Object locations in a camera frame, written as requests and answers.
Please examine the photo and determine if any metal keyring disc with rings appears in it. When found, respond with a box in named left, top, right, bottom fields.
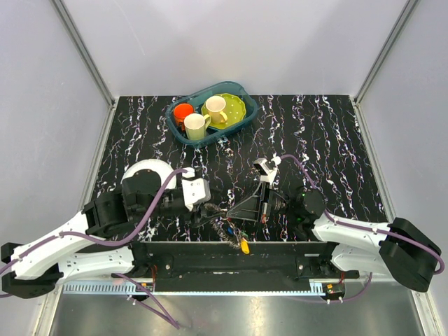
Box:
left=204, top=202, right=248, bottom=250

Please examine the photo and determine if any white round plate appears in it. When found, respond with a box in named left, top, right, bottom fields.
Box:
left=121, top=159, right=173, bottom=195

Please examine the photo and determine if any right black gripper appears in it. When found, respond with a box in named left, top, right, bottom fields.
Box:
left=225, top=181, right=297, bottom=223

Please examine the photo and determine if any cream mug on plate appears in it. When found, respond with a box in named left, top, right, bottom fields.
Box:
left=202, top=95, right=228, bottom=124

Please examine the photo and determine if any orange mug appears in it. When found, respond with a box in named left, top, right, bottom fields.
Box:
left=173, top=103, right=195, bottom=132

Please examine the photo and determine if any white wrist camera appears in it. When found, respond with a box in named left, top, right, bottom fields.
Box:
left=253, top=156, right=281, bottom=185
left=181, top=167, right=211, bottom=211

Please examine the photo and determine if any black base bar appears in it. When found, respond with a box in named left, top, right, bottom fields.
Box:
left=125, top=241, right=360, bottom=293

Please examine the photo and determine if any teal plastic tray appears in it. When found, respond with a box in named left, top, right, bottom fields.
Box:
left=165, top=81, right=258, bottom=148

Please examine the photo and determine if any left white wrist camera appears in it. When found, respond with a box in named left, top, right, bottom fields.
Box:
left=181, top=167, right=211, bottom=211

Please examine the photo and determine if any yellow key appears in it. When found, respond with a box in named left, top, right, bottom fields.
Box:
left=240, top=239, right=250, bottom=255

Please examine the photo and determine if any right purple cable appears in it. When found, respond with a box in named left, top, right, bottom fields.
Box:
left=276, top=154, right=446, bottom=305

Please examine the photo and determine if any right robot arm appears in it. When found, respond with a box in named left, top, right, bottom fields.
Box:
left=227, top=182, right=445, bottom=293

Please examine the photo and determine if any yellow-green dotted plate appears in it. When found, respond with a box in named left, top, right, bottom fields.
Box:
left=200, top=93, right=246, bottom=130

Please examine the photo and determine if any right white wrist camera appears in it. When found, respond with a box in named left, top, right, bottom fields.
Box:
left=253, top=156, right=281, bottom=185

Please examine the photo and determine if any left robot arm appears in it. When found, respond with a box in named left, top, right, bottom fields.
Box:
left=1, top=162, right=226, bottom=299

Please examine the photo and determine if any cream mug front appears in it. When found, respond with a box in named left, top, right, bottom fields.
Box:
left=183, top=113, right=211, bottom=141

